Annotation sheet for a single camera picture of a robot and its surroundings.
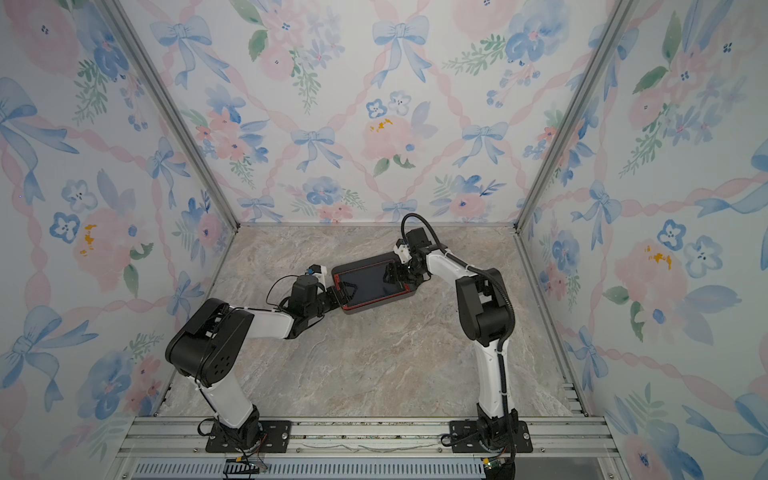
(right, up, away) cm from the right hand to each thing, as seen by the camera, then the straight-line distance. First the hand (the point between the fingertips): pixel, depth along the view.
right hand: (392, 275), depth 105 cm
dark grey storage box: (-8, +4, +2) cm, 10 cm away
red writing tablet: (-8, 0, -4) cm, 9 cm away
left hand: (-13, -4, -10) cm, 17 cm away
